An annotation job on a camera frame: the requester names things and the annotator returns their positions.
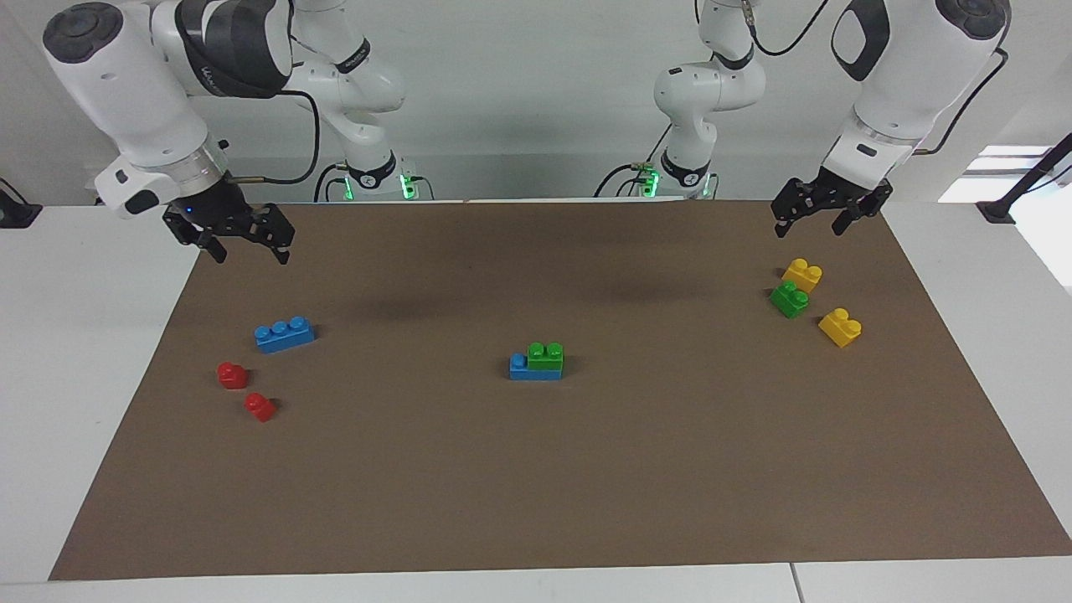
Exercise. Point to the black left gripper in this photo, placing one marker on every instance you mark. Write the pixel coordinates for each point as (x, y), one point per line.
(825, 194)

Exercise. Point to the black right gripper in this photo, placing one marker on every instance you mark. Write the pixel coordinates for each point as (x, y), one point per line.
(218, 216)

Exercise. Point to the green two-stud toy block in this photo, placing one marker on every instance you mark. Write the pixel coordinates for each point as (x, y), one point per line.
(546, 358)
(789, 301)

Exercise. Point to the blue three-stud toy block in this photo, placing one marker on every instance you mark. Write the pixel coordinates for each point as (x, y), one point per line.
(285, 337)
(536, 374)

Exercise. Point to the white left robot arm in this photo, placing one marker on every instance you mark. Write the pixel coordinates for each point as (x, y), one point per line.
(904, 67)

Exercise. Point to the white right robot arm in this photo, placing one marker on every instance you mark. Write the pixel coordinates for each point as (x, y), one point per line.
(126, 84)

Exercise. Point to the yellow two-stud toy block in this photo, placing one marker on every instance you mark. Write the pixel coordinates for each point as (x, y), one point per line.
(802, 276)
(840, 329)

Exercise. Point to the red one-stud toy block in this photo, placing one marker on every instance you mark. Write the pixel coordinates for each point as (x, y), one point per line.
(232, 376)
(260, 409)

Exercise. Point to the brown table mat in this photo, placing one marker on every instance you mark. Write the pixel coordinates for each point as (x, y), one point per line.
(536, 486)

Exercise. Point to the black clamp mount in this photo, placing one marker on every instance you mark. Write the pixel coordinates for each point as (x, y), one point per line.
(1026, 186)
(17, 213)

